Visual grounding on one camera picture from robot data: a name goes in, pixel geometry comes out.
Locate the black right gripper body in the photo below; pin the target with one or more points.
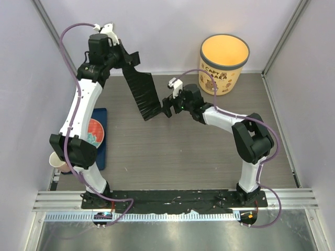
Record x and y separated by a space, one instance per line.
185 105

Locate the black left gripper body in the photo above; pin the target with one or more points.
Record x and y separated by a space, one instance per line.
116 59

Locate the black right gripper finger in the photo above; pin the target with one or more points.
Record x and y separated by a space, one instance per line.
176 104
166 106

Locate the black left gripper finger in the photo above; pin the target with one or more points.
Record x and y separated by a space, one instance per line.
135 59
126 58

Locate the black trash bag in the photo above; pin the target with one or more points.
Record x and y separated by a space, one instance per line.
143 89

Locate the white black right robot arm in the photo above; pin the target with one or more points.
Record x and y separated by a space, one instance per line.
252 139

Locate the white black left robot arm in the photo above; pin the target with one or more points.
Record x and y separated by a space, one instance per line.
105 52

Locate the yellow capybara trash bin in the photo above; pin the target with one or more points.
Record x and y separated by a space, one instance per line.
222 58

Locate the blue tray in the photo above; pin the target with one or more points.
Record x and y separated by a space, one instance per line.
100 114

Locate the red and teal plate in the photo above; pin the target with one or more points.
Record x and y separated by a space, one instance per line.
95 133

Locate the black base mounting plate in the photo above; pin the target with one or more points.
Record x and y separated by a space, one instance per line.
173 201

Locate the white paper cup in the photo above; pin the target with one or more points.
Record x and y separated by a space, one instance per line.
57 163

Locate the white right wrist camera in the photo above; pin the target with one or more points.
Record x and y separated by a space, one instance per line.
176 85

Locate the left aluminium corner post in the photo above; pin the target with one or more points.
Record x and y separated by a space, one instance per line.
51 29

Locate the aluminium corner post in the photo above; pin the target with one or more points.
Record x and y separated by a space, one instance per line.
51 29
298 12

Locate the perforated cable duct strip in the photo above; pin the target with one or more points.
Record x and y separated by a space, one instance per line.
91 216

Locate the right aluminium corner post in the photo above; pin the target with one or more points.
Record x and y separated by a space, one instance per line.
298 12

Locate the aluminium frame rail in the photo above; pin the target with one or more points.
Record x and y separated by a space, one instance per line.
58 201

